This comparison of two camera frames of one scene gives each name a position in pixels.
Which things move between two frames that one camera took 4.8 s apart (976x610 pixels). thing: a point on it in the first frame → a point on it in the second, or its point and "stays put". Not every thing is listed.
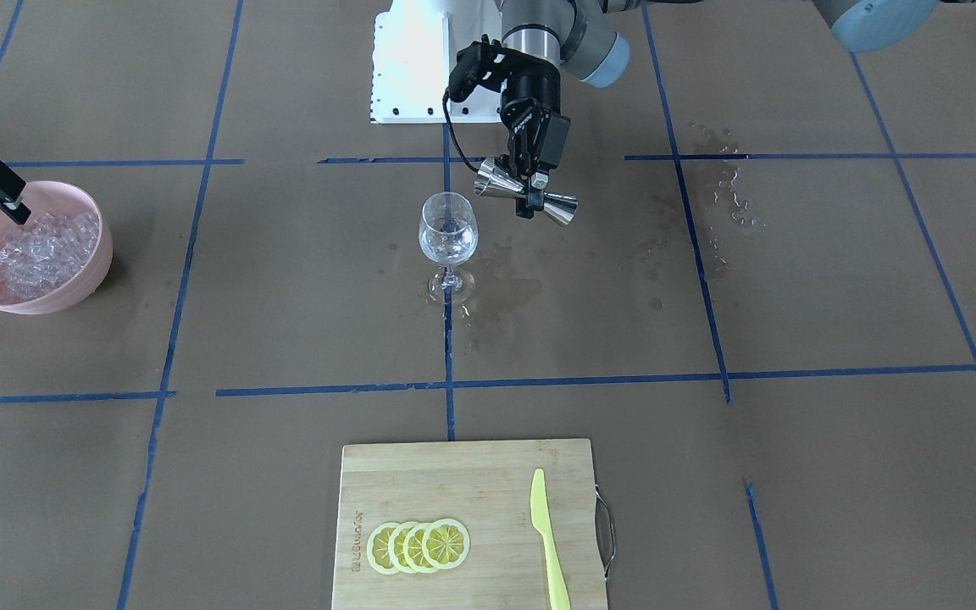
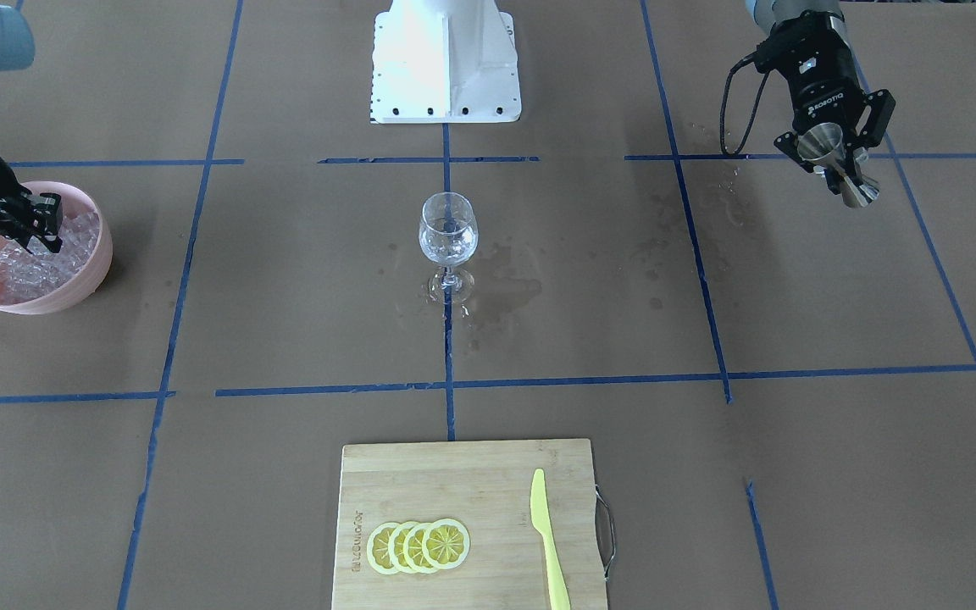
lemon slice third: (413, 547) stays put
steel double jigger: (493, 180) → (824, 143)
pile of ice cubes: (33, 260) stays put
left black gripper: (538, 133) → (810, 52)
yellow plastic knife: (558, 589) stays put
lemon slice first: (377, 547) stays put
